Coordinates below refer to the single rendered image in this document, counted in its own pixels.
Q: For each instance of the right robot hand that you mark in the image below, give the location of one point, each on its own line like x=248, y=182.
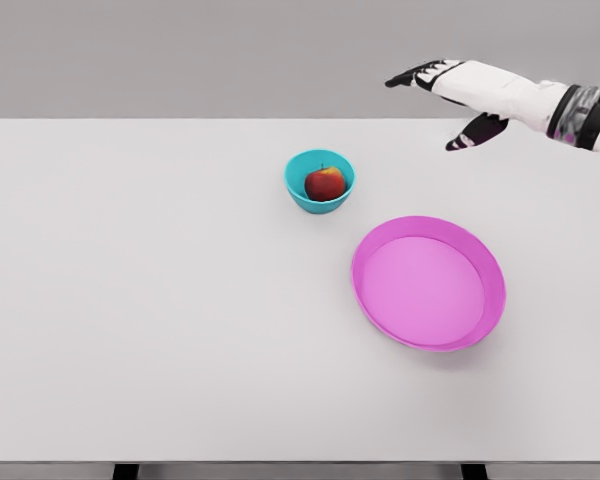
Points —
x=467, y=87

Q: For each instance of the red apple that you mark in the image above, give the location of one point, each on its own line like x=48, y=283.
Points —
x=324, y=184

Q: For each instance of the pink plate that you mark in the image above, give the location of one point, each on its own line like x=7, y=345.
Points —
x=425, y=285

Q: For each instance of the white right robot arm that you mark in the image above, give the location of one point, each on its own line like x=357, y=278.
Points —
x=575, y=112

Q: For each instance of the blue bowl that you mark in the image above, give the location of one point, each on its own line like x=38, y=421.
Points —
x=300, y=185

